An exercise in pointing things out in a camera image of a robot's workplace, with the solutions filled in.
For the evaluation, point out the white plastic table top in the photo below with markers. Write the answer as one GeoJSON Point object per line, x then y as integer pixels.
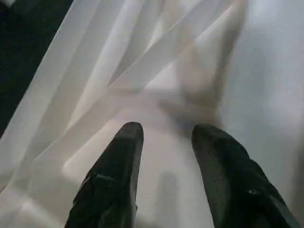
{"type": "Point", "coordinates": [166, 71]}

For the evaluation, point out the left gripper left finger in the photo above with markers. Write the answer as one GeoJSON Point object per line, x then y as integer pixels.
{"type": "Point", "coordinates": [111, 185]}

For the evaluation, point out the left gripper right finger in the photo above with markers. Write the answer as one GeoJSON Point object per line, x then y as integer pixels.
{"type": "Point", "coordinates": [232, 185]}

